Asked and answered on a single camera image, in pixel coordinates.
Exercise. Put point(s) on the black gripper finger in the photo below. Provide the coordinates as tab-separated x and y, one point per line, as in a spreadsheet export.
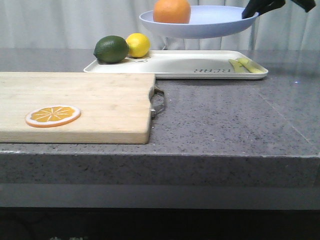
261	7
306	5

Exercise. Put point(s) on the light blue plate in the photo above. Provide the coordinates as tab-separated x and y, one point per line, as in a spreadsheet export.
206	21

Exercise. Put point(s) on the orange fruit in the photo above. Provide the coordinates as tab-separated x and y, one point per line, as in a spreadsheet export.
172	11

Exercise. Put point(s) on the cream rectangular tray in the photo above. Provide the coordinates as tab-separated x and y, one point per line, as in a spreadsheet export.
181	64

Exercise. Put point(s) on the yellow plastic spoon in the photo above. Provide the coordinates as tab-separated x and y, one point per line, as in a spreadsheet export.
248	65

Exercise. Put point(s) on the yellow plastic fork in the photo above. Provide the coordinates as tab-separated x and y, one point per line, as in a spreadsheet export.
237	66

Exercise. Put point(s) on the yellow lemon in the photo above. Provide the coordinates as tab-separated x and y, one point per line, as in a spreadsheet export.
139	45

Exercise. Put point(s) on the green lime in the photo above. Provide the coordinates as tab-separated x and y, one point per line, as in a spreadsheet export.
111	49

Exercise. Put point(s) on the wooden cutting board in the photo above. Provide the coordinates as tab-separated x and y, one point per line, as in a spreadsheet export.
115	108

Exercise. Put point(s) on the orange slice coaster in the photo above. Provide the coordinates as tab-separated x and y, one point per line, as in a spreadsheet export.
52	116

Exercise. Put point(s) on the grey curtain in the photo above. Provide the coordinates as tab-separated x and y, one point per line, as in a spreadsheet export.
79	24

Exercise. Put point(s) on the metal cutting board handle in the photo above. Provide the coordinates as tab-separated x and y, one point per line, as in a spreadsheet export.
158	102

